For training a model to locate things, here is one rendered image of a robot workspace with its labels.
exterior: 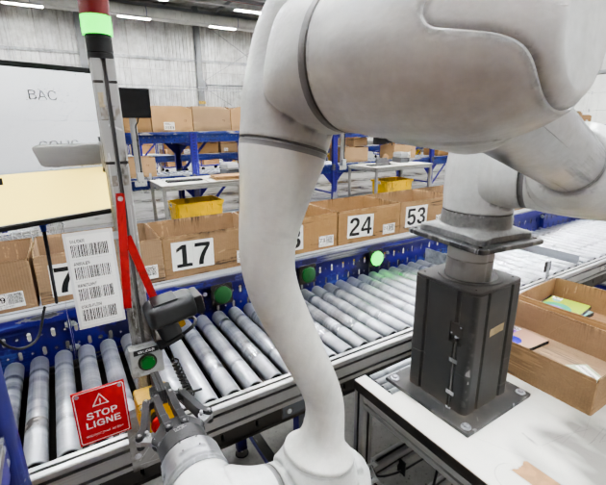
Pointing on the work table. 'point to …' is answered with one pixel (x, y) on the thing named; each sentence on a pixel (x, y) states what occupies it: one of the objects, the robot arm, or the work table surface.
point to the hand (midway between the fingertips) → (158, 387)
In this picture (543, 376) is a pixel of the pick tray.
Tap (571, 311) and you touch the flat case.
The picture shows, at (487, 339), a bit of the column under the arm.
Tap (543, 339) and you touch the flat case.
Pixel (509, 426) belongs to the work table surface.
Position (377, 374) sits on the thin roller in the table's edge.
